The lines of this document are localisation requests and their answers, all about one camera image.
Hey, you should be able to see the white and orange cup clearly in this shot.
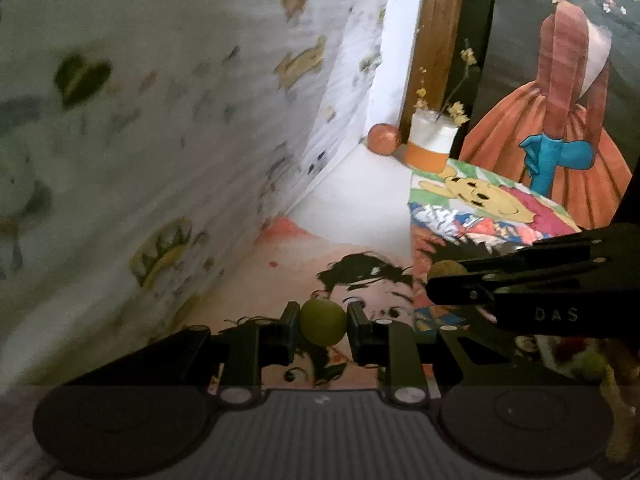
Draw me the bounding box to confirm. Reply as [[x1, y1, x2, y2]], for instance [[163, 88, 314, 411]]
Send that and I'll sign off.
[[403, 109, 459, 174]]

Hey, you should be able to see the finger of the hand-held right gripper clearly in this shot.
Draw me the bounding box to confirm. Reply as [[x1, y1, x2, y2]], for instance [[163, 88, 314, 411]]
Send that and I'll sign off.
[[450, 223, 640, 276], [426, 271, 531, 307]]

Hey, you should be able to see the wooden door frame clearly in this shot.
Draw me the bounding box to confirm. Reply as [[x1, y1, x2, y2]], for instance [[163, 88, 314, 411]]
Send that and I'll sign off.
[[399, 0, 470, 138]]

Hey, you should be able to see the yellow bear printed sheet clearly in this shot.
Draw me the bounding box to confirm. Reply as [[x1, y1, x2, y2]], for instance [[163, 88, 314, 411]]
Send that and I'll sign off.
[[407, 157, 585, 333]]

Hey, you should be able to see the cartoon boys printed sheet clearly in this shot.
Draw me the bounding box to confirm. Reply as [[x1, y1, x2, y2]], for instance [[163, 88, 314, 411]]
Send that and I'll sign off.
[[210, 217, 417, 392]]

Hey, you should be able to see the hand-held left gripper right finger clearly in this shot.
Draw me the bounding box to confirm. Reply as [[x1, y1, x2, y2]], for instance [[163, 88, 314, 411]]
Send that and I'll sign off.
[[346, 300, 533, 407]]

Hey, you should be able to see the round green fruit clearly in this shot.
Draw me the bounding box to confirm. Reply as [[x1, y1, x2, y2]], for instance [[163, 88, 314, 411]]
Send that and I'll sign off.
[[299, 299, 348, 347]]

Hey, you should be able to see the small round brown fruit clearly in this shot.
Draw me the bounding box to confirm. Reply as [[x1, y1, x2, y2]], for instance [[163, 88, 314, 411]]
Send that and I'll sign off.
[[428, 259, 469, 282]]

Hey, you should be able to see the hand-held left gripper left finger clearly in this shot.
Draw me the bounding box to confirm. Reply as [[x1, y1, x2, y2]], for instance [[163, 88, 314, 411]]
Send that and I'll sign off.
[[90, 301, 301, 407]]

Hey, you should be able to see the wall poster orange dress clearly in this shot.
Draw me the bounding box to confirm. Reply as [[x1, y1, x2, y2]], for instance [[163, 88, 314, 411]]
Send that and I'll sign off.
[[457, 0, 640, 235]]

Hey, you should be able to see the yellow flower sprig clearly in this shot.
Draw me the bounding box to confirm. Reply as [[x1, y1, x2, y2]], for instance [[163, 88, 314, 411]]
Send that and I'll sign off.
[[414, 39, 479, 127]]

